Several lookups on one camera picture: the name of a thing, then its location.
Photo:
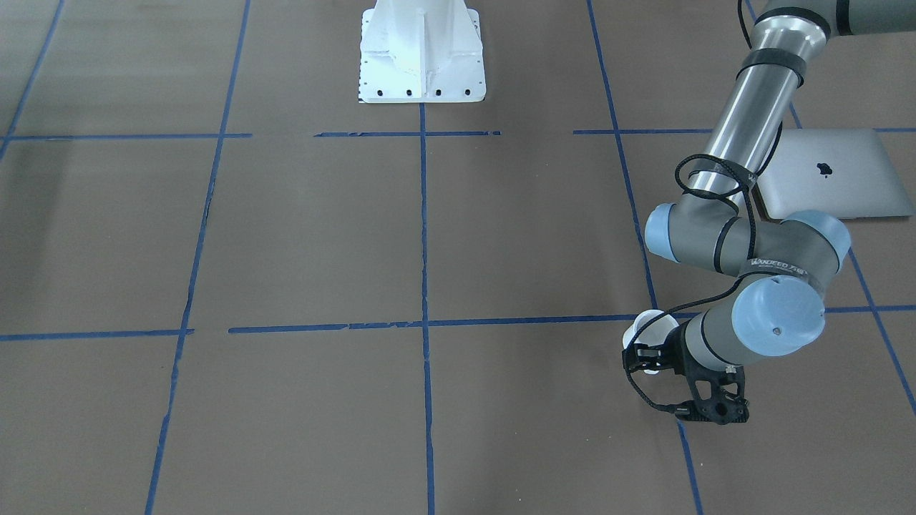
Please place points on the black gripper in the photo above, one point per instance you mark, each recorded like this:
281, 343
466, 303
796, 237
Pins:
668, 357

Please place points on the white plastic cup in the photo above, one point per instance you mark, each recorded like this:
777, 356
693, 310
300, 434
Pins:
651, 334

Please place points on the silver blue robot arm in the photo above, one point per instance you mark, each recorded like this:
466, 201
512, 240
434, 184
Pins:
782, 264

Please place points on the silver closed laptop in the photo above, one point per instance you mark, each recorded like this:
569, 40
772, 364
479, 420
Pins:
845, 172

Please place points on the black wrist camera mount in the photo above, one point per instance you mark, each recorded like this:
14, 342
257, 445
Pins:
716, 396

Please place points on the white pedestal column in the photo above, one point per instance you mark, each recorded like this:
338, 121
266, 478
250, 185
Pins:
421, 51

